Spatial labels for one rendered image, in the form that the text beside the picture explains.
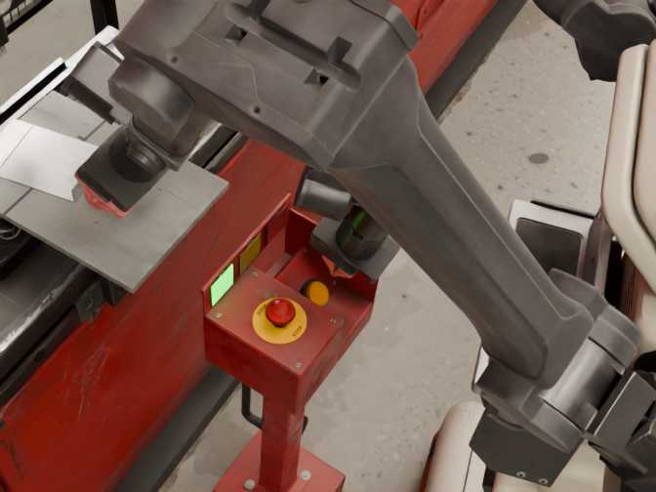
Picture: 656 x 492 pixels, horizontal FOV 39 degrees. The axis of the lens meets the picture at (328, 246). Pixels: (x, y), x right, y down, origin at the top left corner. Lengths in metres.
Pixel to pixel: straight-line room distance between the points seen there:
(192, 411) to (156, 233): 0.98
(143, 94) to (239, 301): 0.83
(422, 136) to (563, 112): 2.29
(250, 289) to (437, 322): 0.99
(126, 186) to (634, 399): 0.54
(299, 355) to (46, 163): 0.40
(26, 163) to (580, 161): 1.78
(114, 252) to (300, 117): 0.65
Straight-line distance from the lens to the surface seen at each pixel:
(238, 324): 1.22
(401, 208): 0.46
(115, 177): 0.97
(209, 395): 2.00
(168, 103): 0.44
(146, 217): 1.05
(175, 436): 1.96
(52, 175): 1.10
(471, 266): 0.52
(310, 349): 1.21
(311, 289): 1.31
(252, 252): 1.25
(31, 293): 1.17
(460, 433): 1.75
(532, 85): 2.78
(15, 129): 1.16
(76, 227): 1.05
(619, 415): 0.69
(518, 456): 1.01
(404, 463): 2.01
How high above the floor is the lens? 1.82
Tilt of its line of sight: 53 degrees down
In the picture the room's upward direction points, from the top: 7 degrees clockwise
